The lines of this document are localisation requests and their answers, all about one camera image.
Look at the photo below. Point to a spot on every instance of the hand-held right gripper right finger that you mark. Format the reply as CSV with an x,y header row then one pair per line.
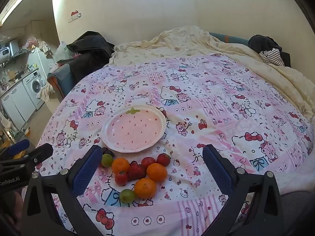
x,y
216,169

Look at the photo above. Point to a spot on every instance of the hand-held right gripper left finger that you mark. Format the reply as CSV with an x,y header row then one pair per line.
x,y
87,172

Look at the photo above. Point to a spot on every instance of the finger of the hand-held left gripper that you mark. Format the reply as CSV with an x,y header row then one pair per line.
x,y
39,152
17,146

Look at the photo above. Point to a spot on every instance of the green grape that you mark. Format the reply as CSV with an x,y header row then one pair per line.
x,y
107,160
127,196

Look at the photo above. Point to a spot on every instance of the dark purple grape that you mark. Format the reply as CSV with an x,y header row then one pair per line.
x,y
105,150

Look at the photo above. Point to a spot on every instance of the orange mandarin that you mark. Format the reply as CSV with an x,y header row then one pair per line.
x,y
145,188
156,172
120,165

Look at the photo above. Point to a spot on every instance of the cherry tomato with green calyx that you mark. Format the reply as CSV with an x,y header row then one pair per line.
x,y
121,178

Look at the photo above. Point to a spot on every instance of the red cherry tomato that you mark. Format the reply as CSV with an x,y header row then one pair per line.
x,y
148,162

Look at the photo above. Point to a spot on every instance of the pink strawberry pattern plate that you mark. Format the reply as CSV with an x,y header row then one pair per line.
x,y
134,130

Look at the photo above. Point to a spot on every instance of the yellow wooden chair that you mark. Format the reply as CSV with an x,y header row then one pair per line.
x,y
9,134

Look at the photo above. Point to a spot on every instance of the white kitchen cabinet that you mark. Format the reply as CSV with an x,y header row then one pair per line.
x,y
14,103

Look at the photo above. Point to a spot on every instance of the pink cartoon cat printed blanket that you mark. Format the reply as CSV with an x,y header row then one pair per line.
x,y
196,118

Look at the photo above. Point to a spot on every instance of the cream hanging cloth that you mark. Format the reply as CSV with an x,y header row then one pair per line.
x,y
45,93

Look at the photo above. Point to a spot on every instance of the white washing machine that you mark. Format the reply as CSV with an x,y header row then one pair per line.
x,y
34,86

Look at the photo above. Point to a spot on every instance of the white refrigerator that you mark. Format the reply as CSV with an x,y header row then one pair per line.
x,y
38,59

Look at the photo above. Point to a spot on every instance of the white plastic bag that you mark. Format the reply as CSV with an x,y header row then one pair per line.
x,y
62,50

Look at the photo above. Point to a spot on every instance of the black clothing pile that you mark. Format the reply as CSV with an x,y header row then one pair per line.
x,y
91,44

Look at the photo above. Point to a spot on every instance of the striped garment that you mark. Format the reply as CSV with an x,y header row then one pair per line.
x,y
272,57

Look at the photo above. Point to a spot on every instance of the blue mattress edge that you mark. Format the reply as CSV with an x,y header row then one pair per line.
x,y
231,38

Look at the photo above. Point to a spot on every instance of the cream duvet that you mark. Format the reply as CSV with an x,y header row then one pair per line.
x,y
172,44

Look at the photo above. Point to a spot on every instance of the dark clothes heap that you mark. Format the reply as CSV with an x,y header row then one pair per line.
x,y
262,41

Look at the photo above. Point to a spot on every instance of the red wall decoration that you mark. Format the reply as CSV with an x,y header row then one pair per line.
x,y
75,14

